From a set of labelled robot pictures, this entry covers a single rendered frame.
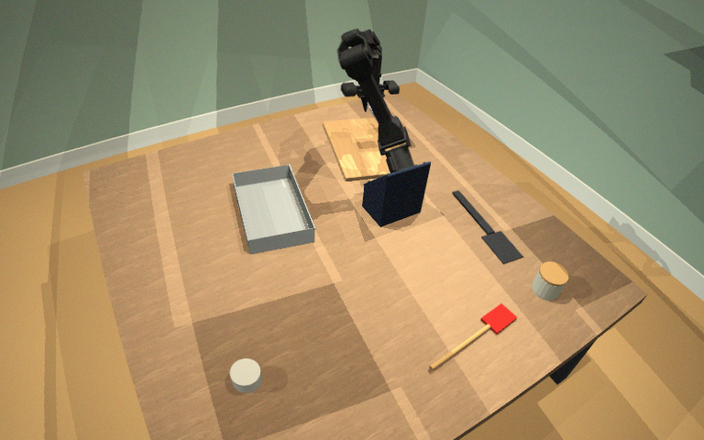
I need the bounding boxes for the dark grey spatula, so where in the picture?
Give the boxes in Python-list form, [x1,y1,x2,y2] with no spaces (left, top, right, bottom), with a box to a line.
[452,190,523,264]

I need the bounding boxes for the white short cylinder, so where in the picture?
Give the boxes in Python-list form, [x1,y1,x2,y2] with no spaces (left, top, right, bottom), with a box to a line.
[229,358,262,393]

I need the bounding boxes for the light wooden board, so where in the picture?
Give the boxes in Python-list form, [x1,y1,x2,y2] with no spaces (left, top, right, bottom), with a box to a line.
[323,118,391,182]

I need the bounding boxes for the red spatula with wooden handle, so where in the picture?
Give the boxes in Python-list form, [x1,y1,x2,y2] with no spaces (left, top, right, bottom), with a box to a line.
[429,304,517,370]

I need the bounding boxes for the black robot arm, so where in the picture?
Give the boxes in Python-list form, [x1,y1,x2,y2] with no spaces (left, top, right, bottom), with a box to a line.
[337,29,417,172]

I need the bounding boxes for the grey canister with tan lid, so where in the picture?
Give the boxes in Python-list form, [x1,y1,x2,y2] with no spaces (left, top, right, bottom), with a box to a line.
[532,262,568,301]

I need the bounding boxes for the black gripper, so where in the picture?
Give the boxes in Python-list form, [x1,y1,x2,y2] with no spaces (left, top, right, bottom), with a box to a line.
[340,70,400,113]

